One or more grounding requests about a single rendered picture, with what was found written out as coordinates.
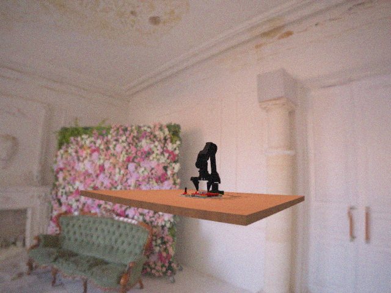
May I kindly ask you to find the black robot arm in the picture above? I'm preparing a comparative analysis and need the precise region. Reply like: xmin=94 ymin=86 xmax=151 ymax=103
xmin=195 ymin=142 xmax=221 ymax=191

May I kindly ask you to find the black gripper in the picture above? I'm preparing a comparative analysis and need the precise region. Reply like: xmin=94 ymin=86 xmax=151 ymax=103
xmin=191 ymin=169 xmax=216 ymax=192

